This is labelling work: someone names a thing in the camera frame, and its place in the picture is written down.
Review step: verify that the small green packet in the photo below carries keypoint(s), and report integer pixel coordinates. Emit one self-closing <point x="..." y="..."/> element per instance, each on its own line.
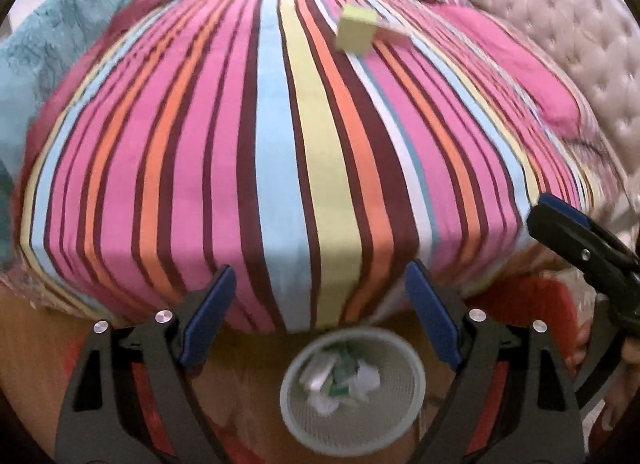
<point x="342" y="375"/>

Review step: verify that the red cloth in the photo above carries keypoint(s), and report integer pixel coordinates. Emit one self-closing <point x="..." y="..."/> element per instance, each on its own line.
<point x="540" y="304"/>

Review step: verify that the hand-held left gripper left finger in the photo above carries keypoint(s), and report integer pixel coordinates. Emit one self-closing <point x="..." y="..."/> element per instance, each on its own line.
<point x="210" y="314"/>

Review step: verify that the white mesh waste basket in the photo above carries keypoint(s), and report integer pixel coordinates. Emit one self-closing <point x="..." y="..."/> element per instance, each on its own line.
<point x="395" y="409"/>

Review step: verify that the beige tufted headboard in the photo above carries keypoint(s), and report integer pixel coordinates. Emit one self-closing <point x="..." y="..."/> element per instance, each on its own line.
<point x="560" y="19"/>

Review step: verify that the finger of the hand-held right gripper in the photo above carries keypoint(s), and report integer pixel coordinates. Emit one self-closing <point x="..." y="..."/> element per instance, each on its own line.
<point x="565" y="231"/>

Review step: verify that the white paper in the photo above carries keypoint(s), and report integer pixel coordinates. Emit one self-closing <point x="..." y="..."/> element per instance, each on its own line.
<point x="367" y="376"/>

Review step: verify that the yellow-green box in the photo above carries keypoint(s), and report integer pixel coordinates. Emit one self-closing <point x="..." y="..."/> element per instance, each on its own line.
<point x="356" y="27"/>

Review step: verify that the striped colourful bedsheet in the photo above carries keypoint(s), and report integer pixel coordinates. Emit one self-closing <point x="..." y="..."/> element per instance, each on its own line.
<point x="300" y="169"/>

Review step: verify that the teal patterned blanket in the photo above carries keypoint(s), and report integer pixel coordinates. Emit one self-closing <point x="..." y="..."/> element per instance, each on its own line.
<point x="50" y="44"/>

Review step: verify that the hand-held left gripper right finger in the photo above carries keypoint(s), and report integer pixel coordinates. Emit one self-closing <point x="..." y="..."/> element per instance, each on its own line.
<point x="432" y="314"/>

